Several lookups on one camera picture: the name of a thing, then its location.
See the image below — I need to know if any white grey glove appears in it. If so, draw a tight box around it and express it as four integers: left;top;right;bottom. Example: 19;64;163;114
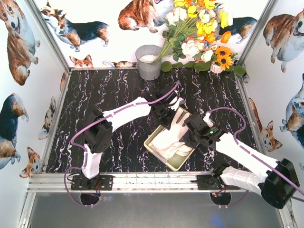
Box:
149;108;192;160

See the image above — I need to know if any pale green plastic storage basket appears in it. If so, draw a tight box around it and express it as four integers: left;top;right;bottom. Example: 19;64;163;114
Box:
144;107;195;171

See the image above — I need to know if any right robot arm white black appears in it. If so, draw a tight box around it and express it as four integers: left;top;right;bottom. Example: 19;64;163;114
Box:
181;114;304;209

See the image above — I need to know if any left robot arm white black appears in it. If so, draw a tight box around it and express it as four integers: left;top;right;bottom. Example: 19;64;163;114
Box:
82;90;183;179

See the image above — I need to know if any grey metal bucket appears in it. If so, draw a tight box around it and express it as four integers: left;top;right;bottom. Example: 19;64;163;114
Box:
135;45;162;81

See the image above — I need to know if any small sunflower pot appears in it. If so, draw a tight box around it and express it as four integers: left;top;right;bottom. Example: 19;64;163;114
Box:
209;46;237;74

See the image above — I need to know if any artificial flower bouquet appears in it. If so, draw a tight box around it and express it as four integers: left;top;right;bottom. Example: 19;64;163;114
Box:
154;0;233;62

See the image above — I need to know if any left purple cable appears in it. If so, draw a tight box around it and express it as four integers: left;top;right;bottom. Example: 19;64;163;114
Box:
64;80;181;208

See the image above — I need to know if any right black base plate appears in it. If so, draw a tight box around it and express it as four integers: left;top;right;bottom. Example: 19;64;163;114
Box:
190;175;240;190

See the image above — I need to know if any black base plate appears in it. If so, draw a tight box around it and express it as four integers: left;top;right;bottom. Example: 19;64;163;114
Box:
190;175;240;190
71;173;114;190

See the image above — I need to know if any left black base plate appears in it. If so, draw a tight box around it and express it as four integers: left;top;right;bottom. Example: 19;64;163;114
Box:
71;173;114;190

